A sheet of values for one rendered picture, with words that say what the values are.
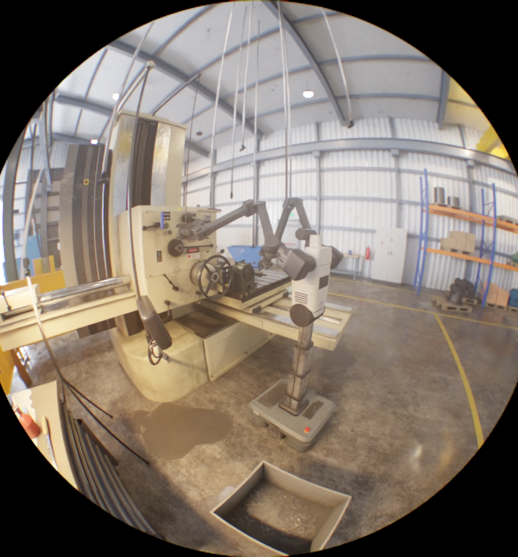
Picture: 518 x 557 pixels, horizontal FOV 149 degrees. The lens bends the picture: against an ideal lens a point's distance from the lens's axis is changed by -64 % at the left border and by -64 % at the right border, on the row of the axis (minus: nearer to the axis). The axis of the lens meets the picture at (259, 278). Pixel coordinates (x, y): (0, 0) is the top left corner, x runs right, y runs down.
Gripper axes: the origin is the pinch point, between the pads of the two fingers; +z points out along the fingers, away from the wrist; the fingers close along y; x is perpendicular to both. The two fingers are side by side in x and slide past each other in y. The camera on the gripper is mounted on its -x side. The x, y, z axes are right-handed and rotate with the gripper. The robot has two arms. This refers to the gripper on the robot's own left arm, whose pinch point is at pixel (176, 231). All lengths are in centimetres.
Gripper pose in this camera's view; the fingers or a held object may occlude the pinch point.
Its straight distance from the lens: 143.5
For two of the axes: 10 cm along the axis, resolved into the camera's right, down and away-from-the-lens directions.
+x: -5.8, 1.9, -7.9
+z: -8.1, -1.5, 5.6
